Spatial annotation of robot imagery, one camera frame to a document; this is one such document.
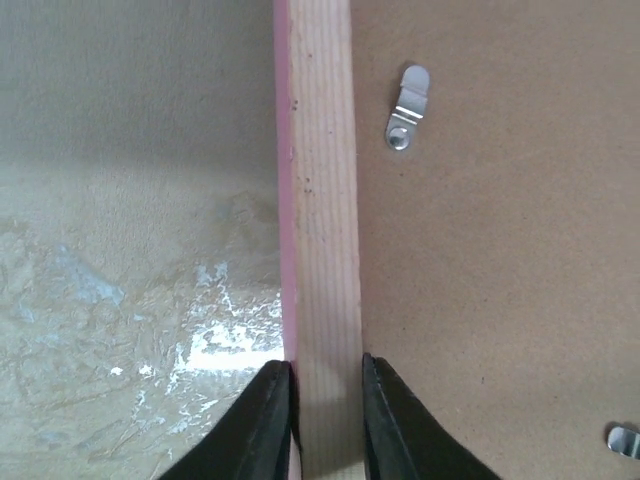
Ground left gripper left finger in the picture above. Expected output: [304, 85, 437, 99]
[161, 360, 292, 480]

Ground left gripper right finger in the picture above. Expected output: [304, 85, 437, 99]
[362, 353, 498, 480]

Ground pink wooden picture frame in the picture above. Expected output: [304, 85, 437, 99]
[273, 1, 365, 479]

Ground brown frame backing board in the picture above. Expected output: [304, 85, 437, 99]
[352, 1, 639, 479]

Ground metal frame retaining clip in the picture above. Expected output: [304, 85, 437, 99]
[606, 424, 640, 460]
[385, 64, 430, 151]

